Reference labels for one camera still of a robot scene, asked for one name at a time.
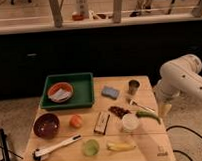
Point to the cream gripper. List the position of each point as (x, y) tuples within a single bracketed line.
[(164, 106)]

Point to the blue sponge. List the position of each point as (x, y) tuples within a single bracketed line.
[(110, 92)]

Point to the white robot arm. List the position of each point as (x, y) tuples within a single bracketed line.
[(178, 75)]

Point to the orange bowl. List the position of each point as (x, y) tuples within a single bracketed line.
[(63, 85)]

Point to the purple bowl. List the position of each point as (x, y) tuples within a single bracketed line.
[(46, 126)]

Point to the green chili pepper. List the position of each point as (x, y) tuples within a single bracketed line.
[(143, 114)]

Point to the metal fork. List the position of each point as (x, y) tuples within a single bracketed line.
[(133, 103)]

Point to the white lidded container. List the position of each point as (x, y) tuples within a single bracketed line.
[(129, 122)]

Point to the metal cup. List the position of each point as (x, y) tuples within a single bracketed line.
[(133, 87)]

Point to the dark red dried fruit pile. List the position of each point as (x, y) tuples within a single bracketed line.
[(119, 111)]

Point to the wooden block box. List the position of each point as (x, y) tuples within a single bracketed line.
[(101, 123)]

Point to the yellow banana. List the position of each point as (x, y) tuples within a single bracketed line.
[(120, 146)]

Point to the green round lid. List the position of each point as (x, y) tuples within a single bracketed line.
[(90, 147)]

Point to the orange fruit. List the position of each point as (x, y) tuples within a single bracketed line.
[(76, 121)]

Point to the green plastic tray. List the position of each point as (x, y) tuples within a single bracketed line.
[(83, 91)]

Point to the red object on shelf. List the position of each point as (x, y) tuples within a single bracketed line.
[(77, 17)]

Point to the white dish brush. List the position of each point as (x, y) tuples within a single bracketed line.
[(41, 154)]

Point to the black stand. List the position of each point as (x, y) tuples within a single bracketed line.
[(6, 152)]

